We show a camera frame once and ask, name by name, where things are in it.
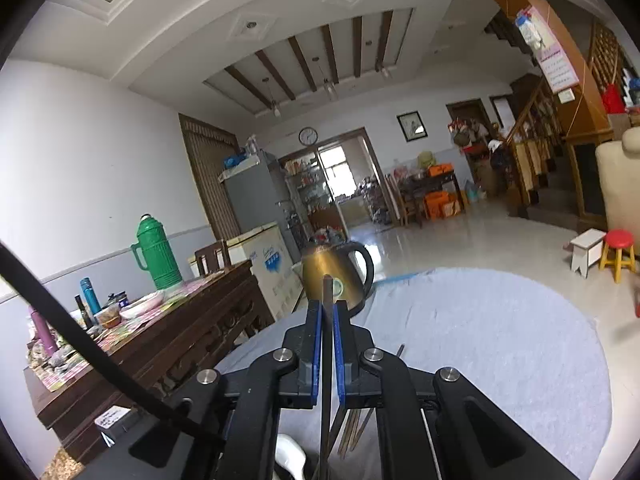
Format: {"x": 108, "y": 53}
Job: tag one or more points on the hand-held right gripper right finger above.
{"x": 342, "y": 355}

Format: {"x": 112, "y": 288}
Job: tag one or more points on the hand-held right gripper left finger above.
{"x": 315, "y": 355}

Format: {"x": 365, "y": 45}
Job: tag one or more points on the dark chopstick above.
{"x": 342, "y": 430}
{"x": 351, "y": 430}
{"x": 327, "y": 310}
{"x": 362, "y": 430}

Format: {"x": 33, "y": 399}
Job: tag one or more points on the bronze electric kettle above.
{"x": 320, "y": 270}

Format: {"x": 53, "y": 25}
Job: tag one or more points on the white plastic spoon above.
{"x": 291, "y": 452}

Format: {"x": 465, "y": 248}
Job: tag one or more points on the white chest freezer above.
{"x": 270, "y": 260}

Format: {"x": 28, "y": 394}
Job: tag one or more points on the dark wooden chair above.
{"x": 212, "y": 257}

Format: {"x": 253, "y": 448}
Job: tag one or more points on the carved wooden sideboard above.
{"x": 165, "y": 345}

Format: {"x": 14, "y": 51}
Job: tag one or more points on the pink checked table cover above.
{"x": 175, "y": 300}

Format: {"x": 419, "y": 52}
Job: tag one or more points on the light blue tablecloth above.
{"x": 500, "y": 335}

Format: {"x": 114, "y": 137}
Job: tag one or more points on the glass display shelf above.
{"x": 310, "y": 185}

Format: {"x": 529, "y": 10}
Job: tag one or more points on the grey refrigerator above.
{"x": 255, "y": 195}

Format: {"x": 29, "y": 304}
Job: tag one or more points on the white shallow bowl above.
{"x": 142, "y": 305}

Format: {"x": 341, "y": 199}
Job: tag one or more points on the green thermos flask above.
{"x": 157, "y": 255}

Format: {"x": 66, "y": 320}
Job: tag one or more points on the dark wooden dining table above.
{"x": 430, "y": 181}

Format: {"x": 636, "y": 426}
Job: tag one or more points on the jar with dark lid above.
{"x": 116, "y": 301}

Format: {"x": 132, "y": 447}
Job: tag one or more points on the flat orange box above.
{"x": 440, "y": 170}

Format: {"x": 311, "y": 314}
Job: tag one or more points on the blue bag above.
{"x": 235, "y": 161}

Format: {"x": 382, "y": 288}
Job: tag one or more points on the small glass bowl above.
{"x": 107, "y": 317}

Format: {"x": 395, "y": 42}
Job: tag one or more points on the brown slatted door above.
{"x": 205, "y": 170}

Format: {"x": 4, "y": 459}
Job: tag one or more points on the blue drink bottle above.
{"x": 90, "y": 296}

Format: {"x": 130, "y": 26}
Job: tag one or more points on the dark glass bottle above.
{"x": 82, "y": 312}

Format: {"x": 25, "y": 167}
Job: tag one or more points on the pendant ceiling lamp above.
{"x": 330, "y": 89}
{"x": 275, "y": 107}
{"x": 383, "y": 69}

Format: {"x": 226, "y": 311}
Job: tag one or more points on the small white stool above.
{"x": 587, "y": 250}

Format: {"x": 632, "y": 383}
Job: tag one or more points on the purple drink bottle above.
{"x": 42, "y": 332}

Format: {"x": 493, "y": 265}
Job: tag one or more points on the wooden stair railing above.
{"x": 525, "y": 125}

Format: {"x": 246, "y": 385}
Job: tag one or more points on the red round stool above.
{"x": 619, "y": 239}

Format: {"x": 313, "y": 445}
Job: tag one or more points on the cream leather sofa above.
{"x": 620, "y": 185}

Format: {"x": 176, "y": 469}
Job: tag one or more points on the red bag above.
{"x": 612, "y": 99}

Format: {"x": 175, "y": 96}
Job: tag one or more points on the hanging plastic bag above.
{"x": 529, "y": 30}

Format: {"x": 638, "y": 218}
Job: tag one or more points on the round wall clock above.
{"x": 308, "y": 136}

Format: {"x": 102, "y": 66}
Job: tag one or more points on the framed wall picture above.
{"x": 411, "y": 126}

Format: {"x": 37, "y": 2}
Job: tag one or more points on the white wall switch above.
{"x": 566, "y": 96}

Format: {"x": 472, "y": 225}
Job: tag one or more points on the pink wall calendar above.
{"x": 560, "y": 72}

